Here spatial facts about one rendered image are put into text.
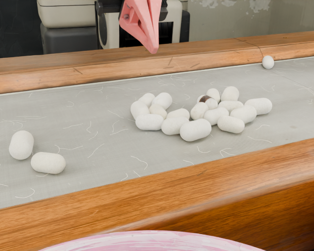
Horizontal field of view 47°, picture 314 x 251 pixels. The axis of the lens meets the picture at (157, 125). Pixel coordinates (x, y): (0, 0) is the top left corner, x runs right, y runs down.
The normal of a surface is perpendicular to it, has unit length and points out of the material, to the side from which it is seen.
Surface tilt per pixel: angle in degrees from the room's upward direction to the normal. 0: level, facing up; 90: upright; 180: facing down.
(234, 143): 0
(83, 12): 90
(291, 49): 45
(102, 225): 0
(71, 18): 90
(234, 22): 90
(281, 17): 89
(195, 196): 0
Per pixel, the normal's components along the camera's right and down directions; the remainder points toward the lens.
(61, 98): 0.01, -0.90
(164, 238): -0.07, 0.18
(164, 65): 0.29, -0.36
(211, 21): 0.34, 0.40
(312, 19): -0.95, 0.13
